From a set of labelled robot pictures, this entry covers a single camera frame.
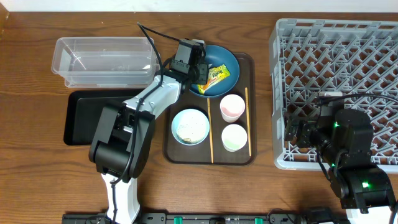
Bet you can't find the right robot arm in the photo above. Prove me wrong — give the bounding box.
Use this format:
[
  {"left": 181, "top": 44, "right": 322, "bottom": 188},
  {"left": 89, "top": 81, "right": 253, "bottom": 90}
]
[{"left": 285, "top": 109, "right": 397, "bottom": 223}]

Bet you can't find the dark blue plate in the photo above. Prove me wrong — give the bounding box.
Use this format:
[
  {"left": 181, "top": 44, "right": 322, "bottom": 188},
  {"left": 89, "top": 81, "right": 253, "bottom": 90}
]
[{"left": 190, "top": 45, "right": 240, "bottom": 98}]

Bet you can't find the brown serving tray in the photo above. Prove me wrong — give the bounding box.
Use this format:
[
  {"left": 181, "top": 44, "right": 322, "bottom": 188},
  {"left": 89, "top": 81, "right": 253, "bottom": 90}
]
[{"left": 163, "top": 53, "right": 257, "bottom": 166}]

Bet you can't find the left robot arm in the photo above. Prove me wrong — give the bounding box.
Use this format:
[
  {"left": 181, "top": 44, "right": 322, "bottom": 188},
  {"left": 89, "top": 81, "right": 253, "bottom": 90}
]
[{"left": 89, "top": 39, "right": 209, "bottom": 223}]

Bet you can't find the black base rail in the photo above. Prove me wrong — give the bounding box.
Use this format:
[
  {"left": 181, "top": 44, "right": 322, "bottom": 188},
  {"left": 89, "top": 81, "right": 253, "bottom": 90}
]
[{"left": 62, "top": 213, "right": 349, "bottom": 224}]

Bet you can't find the grey dishwasher rack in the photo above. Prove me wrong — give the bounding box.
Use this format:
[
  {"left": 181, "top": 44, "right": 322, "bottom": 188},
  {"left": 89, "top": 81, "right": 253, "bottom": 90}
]
[{"left": 269, "top": 19, "right": 397, "bottom": 174}]

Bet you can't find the pale green cup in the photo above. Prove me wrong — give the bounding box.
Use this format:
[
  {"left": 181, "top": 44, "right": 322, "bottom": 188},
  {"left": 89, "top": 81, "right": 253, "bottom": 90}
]
[{"left": 221, "top": 124, "right": 248, "bottom": 152}]

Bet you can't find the left wooden chopstick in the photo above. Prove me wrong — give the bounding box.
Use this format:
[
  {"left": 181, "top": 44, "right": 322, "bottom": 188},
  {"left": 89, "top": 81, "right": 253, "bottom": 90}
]
[{"left": 207, "top": 98, "right": 214, "bottom": 164}]

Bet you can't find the light blue bowl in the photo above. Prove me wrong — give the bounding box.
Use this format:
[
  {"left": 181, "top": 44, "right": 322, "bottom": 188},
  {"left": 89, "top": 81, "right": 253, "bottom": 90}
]
[{"left": 171, "top": 109, "right": 210, "bottom": 146}]

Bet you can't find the black tray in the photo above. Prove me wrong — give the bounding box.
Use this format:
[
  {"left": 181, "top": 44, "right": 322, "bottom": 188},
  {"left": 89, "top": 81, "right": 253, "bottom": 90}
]
[{"left": 63, "top": 89, "right": 142, "bottom": 146}]

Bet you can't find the pink cup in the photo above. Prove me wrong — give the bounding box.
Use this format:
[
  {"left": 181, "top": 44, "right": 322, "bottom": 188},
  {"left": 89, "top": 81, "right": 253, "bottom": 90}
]
[{"left": 220, "top": 94, "right": 246, "bottom": 123}]

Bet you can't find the yellow green snack wrapper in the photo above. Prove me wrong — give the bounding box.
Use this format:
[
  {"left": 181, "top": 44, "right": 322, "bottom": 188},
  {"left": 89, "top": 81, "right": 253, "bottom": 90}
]
[{"left": 197, "top": 64, "right": 231, "bottom": 95}]

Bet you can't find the right wooden chopstick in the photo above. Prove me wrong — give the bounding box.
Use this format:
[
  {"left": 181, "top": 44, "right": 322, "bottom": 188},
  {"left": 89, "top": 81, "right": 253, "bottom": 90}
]
[{"left": 244, "top": 87, "right": 252, "bottom": 157}]

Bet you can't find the clear plastic bin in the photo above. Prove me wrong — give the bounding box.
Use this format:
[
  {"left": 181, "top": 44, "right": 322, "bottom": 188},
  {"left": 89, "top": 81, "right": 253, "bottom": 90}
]
[{"left": 52, "top": 37, "right": 160, "bottom": 88}]

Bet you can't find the wooden chopstick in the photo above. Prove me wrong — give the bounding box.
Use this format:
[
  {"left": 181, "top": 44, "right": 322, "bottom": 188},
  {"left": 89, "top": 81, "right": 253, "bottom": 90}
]
[
  {"left": 244, "top": 87, "right": 252, "bottom": 157},
  {"left": 207, "top": 98, "right": 214, "bottom": 164}
]

